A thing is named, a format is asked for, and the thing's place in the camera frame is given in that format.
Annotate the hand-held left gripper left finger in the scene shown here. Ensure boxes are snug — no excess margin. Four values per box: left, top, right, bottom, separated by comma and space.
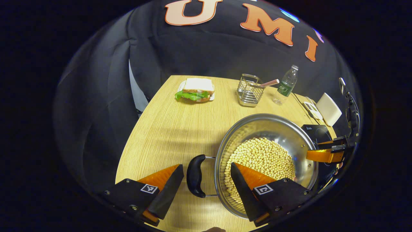
100, 164, 184, 227

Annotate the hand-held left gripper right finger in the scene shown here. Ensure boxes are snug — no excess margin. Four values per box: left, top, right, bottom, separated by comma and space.
230, 162, 313, 227

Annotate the black induction cooktop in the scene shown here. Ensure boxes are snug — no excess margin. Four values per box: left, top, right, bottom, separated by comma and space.
301, 124, 338, 190

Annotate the stainless steel pot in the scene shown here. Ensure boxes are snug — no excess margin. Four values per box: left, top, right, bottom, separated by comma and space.
186, 113, 319, 219

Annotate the white toaster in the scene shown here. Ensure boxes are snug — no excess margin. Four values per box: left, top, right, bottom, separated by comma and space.
315, 93, 342, 127

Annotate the pile of soybeans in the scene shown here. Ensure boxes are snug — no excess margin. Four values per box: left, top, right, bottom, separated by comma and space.
224, 138, 296, 205

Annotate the white divided bean dish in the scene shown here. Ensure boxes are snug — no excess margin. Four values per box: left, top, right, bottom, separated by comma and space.
304, 101, 323, 120

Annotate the clear plastic water bottle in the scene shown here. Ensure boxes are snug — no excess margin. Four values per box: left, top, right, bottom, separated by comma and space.
273, 65, 299, 106

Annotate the white sandwich plate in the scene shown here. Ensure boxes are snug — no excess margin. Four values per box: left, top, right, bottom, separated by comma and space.
178, 81, 215, 102

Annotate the sandwich with lettuce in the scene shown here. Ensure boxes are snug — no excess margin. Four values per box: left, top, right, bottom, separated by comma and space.
175, 78, 215, 103

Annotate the black power cable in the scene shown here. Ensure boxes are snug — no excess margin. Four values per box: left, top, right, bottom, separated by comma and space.
291, 93, 310, 111

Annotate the wire metal basket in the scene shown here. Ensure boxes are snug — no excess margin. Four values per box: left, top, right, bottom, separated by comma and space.
237, 73, 265, 107

